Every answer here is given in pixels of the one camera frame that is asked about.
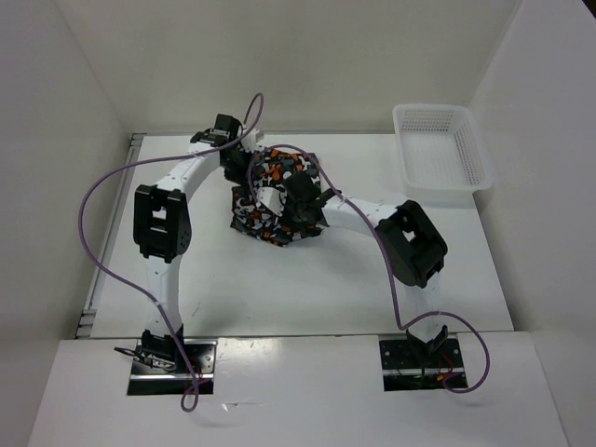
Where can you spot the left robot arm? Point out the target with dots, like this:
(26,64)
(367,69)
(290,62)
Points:
(162,230)

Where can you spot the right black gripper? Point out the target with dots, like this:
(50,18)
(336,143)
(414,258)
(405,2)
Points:
(286,218)

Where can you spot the orange camouflage shorts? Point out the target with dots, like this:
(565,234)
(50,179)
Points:
(256,220)

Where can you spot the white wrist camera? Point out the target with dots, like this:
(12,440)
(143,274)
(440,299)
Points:
(252,142)
(270,198)

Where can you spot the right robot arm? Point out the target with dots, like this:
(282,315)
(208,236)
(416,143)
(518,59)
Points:
(411,247)

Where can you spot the white plastic basket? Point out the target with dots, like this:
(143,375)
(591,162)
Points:
(442,153)

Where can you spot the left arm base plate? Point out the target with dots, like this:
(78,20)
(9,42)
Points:
(161,378)

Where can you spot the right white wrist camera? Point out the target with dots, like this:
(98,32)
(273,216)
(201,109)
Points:
(270,198)

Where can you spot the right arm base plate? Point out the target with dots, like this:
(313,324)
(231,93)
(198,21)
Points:
(403,371)

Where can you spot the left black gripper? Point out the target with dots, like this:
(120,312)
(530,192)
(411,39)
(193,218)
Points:
(241,178)

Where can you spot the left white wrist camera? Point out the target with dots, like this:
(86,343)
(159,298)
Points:
(252,142)

